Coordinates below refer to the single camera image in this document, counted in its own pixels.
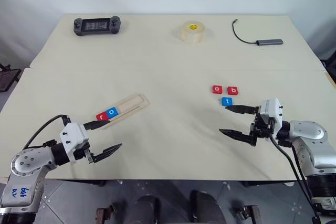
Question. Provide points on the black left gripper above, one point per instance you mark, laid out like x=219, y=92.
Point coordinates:
x=82, y=151

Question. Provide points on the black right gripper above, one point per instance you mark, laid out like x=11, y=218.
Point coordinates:
x=262, y=129

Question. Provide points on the red letter tile r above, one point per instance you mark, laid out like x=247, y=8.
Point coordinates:
x=101, y=116

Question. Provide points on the blue letter tile o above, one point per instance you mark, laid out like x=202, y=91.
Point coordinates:
x=111, y=112

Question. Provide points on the red letter tile b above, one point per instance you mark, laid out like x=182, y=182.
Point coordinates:
x=233, y=90

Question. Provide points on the red letter tile o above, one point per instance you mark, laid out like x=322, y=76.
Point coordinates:
x=217, y=89

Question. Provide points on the wooden letter tray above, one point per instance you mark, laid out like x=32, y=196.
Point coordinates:
x=131, y=104

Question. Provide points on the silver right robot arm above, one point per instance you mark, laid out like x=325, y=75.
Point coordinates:
x=309, y=132

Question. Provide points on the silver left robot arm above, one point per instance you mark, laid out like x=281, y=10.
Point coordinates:
x=26, y=161

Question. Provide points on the blue letter tile t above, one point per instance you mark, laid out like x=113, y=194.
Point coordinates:
x=227, y=101

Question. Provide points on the dark rounded shape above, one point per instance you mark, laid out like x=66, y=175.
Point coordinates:
x=206, y=208
x=145, y=209

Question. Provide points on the clear tape roll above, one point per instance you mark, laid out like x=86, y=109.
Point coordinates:
x=193, y=33

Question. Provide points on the dark chair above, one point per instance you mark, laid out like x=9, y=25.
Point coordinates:
x=331, y=64

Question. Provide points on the black handheld game console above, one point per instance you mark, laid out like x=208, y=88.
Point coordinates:
x=95, y=26

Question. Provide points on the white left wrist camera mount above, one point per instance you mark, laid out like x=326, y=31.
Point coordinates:
x=73, y=136

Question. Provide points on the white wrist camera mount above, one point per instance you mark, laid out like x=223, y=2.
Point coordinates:
x=73, y=136
x=271, y=110

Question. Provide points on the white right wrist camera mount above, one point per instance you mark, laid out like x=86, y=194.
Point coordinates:
x=271, y=110

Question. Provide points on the rusty brown metal bracket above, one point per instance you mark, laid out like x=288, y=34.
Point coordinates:
x=248, y=214
x=103, y=214

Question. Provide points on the black stand frame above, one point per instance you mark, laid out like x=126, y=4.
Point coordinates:
x=8, y=78

